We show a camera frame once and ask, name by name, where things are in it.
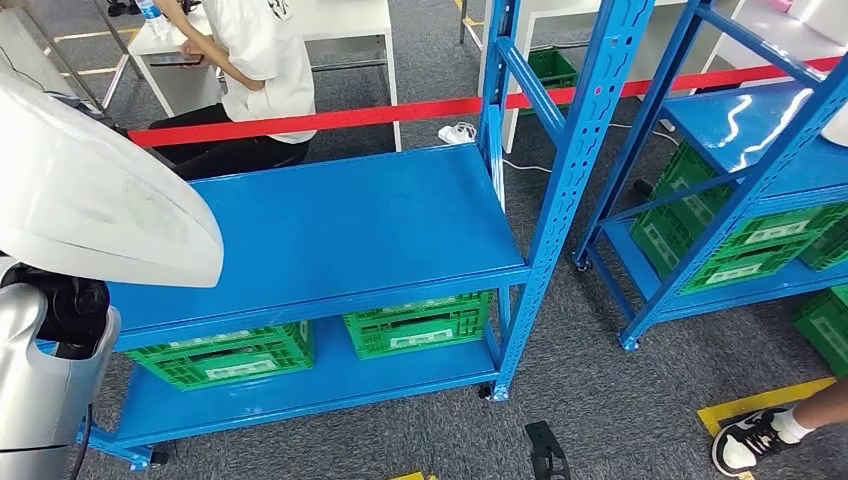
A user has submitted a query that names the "blue metal shelf rack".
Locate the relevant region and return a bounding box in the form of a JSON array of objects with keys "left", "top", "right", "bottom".
[
  {"left": 572, "top": 0, "right": 848, "bottom": 352},
  {"left": 36, "top": 0, "right": 657, "bottom": 473}
]

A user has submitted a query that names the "steel table frame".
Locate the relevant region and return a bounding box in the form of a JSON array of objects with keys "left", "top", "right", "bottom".
[{"left": 19, "top": 0, "right": 144, "bottom": 121}]

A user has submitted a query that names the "white power strip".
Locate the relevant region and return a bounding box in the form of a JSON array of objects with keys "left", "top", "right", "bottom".
[{"left": 437, "top": 121, "right": 478, "bottom": 147}]

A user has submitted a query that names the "white curved plastic part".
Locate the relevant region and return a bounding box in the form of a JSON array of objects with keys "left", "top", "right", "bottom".
[
  {"left": 0, "top": 69, "right": 225, "bottom": 289},
  {"left": 821, "top": 102, "right": 848, "bottom": 148}
]

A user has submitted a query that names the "person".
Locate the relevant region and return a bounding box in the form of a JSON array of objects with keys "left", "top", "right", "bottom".
[
  {"left": 712, "top": 378, "right": 848, "bottom": 477},
  {"left": 148, "top": 0, "right": 318, "bottom": 181}
]

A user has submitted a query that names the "dark smartphone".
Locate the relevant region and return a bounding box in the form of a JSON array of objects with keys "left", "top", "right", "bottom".
[{"left": 148, "top": 52, "right": 205, "bottom": 68}]

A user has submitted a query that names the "white cable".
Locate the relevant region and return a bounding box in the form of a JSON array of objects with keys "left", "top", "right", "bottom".
[{"left": 502, "top": 122, "right": 680, "bottom": 175}]

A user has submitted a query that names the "black robot torso bracket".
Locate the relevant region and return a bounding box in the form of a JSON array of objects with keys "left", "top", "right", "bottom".
[{"left": 524, "top": 421, "right": 572, "bottom": 480}]

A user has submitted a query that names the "black and white sneaker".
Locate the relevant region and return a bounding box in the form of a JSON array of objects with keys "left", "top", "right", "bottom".
[{"left": 712, "top": 407, "right": 800, "bottom": 477}]

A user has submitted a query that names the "white desk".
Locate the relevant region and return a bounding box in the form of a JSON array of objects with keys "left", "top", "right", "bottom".
[
  {"left": 127, "top": 0, "right": 403, "bottom": 154},
  {"left": 478, "top": 0, "right": 704, "bottom": 155}
]

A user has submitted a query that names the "clear water bottle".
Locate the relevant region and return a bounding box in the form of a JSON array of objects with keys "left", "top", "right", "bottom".
[{"left": 135, "top": 0, "right": 172, "bottom": 41}]

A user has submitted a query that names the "red barrier belt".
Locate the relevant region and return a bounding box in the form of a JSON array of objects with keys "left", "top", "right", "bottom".
[{"left": 127, "top": 56, "right": 843, "bottom": 149}]

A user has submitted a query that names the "white partition panel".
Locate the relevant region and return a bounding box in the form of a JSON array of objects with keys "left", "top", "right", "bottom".
[{"left": 0, "top": 9, "right": 74, "bottom": 101}]

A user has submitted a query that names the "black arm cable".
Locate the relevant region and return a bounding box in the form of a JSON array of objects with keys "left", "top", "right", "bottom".
[{"left": 68, "top": 402, "right": 95, "bottom": 480}]

